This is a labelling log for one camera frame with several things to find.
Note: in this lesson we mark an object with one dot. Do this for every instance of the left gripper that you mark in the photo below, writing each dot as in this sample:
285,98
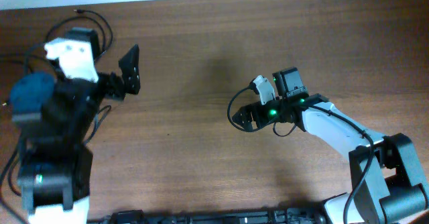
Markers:
120,86

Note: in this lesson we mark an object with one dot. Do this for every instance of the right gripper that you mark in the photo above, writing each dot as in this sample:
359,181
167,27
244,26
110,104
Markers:
249,123

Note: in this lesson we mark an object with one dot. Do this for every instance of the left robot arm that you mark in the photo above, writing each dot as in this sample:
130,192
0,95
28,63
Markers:
54,116

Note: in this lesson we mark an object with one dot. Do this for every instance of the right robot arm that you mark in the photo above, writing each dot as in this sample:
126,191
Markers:
388,180

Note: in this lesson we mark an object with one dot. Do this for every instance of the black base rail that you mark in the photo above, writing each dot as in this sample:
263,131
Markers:
307,214

